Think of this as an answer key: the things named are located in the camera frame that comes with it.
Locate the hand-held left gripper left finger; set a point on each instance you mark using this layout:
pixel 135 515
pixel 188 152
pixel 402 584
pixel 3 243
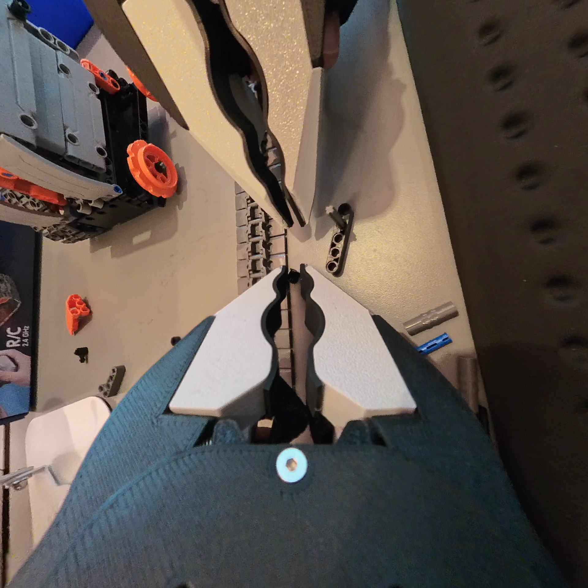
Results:
pixel 225 363

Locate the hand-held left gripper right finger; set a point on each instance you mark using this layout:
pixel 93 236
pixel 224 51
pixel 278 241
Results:
pixel 363 363

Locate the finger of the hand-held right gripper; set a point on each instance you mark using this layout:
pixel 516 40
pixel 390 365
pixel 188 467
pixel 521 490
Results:
pixel 285 55
pixel 174 55

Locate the black five-hole liftarm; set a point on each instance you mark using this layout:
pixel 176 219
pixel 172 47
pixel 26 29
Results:
pixel 340 248

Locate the person's right hand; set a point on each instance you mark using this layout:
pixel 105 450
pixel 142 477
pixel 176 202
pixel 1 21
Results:
pixel 331 41

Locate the blue toy pin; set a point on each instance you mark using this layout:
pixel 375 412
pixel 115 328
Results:
pixel 434 343

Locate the grey connector tube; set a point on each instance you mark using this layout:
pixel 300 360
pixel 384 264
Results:
pixel 431 318
pixel 467 383

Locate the toy vehicle with orange wheels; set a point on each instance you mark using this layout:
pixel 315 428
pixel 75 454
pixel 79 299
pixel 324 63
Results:
pixel 69 138

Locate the dark grey short bent liftarm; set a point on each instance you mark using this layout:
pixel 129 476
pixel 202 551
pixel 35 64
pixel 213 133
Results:
pixel 113 380

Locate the black long toy pin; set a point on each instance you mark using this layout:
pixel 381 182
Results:
pixel 483 415

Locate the black small angled connector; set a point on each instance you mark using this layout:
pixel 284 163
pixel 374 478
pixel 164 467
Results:
pixel 81 354

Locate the orange curved toy piece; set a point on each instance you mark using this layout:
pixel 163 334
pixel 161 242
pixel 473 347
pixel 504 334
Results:
pixel 77 314

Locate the dark studded panel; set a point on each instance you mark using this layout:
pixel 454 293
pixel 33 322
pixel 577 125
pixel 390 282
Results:
pixel 514 275

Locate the printed toy packaging box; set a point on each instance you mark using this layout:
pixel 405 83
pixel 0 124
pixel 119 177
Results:
pixel 18 321

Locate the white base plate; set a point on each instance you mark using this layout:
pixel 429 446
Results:
pixel 59 436

